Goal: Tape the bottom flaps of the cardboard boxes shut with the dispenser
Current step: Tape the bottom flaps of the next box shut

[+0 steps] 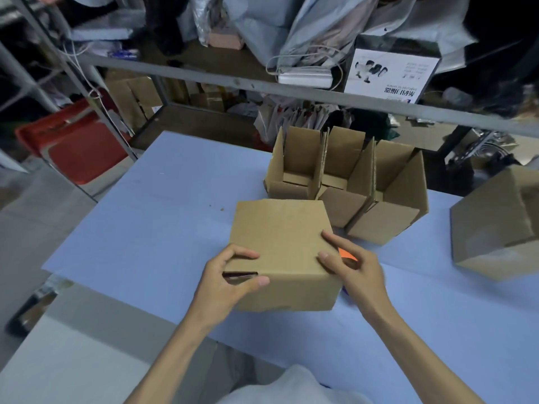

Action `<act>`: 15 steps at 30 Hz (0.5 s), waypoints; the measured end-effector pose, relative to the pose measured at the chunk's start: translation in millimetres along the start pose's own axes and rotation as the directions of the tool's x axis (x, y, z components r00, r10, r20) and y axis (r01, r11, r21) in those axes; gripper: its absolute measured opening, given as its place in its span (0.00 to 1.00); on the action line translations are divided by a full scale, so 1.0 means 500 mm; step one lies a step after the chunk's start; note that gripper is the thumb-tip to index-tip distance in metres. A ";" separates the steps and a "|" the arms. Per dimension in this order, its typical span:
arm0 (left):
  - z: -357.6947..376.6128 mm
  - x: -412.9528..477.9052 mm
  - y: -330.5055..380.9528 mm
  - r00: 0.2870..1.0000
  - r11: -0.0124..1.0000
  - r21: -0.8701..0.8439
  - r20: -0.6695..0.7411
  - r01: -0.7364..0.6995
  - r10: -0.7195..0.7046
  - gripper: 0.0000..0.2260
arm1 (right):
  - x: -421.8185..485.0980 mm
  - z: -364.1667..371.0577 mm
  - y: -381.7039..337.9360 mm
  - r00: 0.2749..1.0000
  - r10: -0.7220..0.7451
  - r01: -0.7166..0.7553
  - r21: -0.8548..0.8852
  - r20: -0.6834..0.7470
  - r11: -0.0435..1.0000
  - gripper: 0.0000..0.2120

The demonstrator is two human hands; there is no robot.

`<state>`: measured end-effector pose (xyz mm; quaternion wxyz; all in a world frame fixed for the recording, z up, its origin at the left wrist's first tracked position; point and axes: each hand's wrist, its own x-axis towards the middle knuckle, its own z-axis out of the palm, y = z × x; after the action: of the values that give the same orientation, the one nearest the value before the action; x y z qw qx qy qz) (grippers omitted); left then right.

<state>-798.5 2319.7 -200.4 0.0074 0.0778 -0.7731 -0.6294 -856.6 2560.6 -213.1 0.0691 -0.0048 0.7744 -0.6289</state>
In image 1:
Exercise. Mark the white glossy cabinet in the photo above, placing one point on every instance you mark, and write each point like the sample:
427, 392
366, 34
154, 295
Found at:
76, 366

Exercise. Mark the red plastic stool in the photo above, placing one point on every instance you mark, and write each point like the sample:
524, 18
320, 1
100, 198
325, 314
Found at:
84, 155

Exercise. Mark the large brown storage cardboard box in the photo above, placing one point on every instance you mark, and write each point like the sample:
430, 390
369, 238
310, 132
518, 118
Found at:
130, 100

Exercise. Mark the orange blue tape dispenser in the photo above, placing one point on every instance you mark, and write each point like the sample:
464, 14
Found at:
346, 253

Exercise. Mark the person's right forearm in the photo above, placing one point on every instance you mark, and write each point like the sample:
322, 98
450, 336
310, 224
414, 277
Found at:
421, 361

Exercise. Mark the white power strip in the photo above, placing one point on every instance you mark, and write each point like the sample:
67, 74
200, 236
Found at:
305, 79

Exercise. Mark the white black printed box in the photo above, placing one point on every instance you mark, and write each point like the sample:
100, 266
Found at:
387, 71

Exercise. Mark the person's white shirt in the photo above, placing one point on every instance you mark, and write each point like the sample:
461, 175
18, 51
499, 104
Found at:
294, 387

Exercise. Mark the person's right hand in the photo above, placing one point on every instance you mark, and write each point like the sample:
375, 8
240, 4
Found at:
366, 281

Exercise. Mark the grey metal shelving rack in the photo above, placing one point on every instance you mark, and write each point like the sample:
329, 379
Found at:
210, 78

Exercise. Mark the dark green bag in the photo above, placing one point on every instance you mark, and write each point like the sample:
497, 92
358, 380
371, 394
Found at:
366, 124

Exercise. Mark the silver reflective roll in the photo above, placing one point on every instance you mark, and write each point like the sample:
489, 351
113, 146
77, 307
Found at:
492, 143

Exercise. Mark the person's left forearm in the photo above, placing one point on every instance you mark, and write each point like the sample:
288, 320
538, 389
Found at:
172, 366

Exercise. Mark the bundle of grey paper bags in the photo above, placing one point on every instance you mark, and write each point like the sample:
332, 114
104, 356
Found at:
290, 119

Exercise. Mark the person's left hand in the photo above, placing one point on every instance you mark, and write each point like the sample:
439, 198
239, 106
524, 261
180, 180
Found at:
214, 294

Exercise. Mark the pile of grey plastic mailers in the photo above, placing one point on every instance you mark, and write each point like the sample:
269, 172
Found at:
269, 25

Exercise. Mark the plain brown cardboard box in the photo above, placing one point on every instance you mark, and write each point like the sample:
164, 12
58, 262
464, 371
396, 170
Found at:
488, 222

